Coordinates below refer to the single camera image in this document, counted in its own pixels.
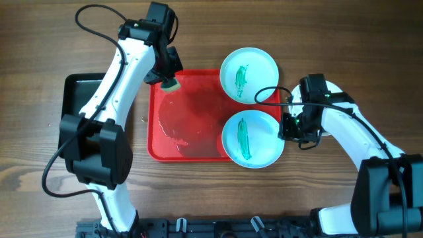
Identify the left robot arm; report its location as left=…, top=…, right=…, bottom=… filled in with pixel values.
left=55, top=2, right=183, bottom=237

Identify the white plate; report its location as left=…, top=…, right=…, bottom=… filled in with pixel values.
left=288, top=81, right=342, bottom=117

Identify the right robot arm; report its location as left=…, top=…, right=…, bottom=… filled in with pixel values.
left=278, top=74, right=422, bottom=237

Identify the green yellow sponge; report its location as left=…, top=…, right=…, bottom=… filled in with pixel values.
left=161, top=78, right=180, bottom=93

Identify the black rectangular tray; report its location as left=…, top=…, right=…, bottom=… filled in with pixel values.
left=61, top=73, right=105, bottom=161

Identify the red plastic tray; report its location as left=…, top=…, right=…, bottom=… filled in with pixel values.
left=147, top=69, right=282, bottom=163

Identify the light blue plate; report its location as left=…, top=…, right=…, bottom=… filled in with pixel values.
left=219, top=47, right=279, bottom=104
left=221, top=110, right=285, bottom=169

